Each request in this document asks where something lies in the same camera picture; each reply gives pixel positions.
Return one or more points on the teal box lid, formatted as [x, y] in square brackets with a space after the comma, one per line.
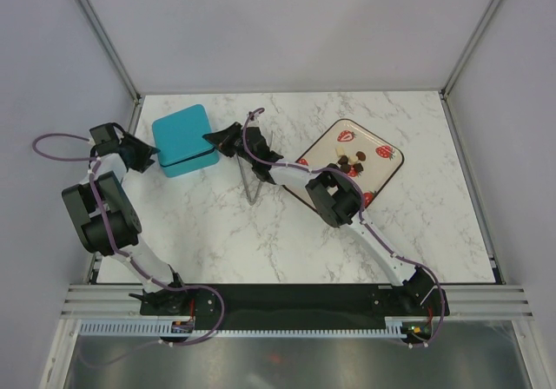
[179, 136]

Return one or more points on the slotted grey cable duct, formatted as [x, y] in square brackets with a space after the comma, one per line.
[393, 329]

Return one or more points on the oval dark chocolate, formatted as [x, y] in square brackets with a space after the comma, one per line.
[361, 156]

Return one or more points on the strawberry pattern square plate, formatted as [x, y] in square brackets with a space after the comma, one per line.
[383, 160]

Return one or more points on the dark square chocolate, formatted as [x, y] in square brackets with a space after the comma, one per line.
[359, 168]

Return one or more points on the aluminium frame rail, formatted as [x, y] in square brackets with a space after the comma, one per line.
[87, 302]

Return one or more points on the metal tweezers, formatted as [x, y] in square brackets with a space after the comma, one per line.
[253, 172]

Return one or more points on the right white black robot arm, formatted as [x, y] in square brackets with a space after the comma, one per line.
[338, 201]

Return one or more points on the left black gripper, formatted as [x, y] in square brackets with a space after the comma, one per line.
[145, 152]

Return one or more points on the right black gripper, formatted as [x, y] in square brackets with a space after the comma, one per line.
[222, 140]

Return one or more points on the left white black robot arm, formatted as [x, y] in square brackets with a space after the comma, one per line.
[102, 214]

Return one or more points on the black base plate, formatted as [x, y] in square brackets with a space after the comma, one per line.
[281, 307]

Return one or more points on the teal chocolate box tray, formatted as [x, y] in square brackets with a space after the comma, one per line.
[176, 165]

